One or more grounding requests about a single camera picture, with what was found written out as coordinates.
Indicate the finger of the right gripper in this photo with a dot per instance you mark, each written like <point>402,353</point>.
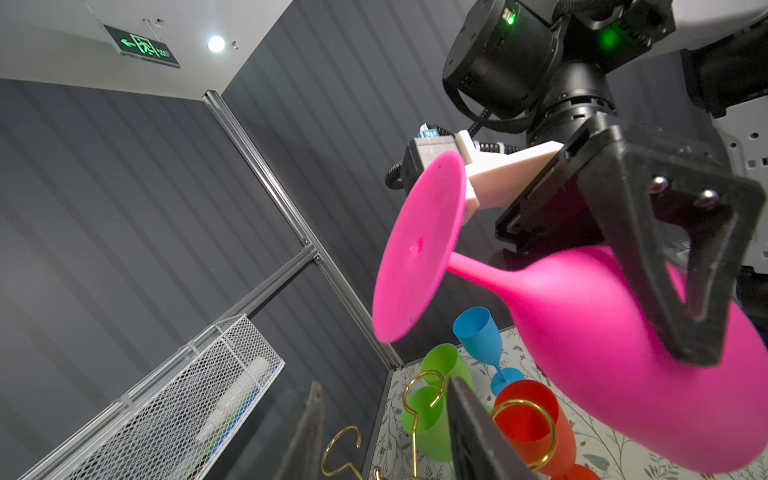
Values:
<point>679,225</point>

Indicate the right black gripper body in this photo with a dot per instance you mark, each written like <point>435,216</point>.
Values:
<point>601,187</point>

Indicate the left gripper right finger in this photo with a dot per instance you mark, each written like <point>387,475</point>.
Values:
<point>480,449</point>

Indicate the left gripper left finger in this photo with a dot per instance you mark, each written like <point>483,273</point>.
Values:
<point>303,456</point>

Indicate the red wine glass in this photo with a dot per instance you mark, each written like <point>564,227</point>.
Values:
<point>530,416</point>

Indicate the green wine glass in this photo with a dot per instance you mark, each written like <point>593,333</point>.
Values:
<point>425,420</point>
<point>447,360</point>

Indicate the pink wine glass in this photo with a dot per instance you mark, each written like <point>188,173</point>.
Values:
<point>584,327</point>

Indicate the blue wine glass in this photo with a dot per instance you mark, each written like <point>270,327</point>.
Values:
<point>477,331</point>

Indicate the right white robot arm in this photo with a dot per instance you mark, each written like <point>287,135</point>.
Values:
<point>542,76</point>

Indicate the white marker in basket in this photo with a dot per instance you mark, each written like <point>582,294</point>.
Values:
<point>233,398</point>

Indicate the green exit sign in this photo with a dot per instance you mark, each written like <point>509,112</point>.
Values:
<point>135,46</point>

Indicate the white mesh wall basket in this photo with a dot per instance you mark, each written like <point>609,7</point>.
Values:
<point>149,432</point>

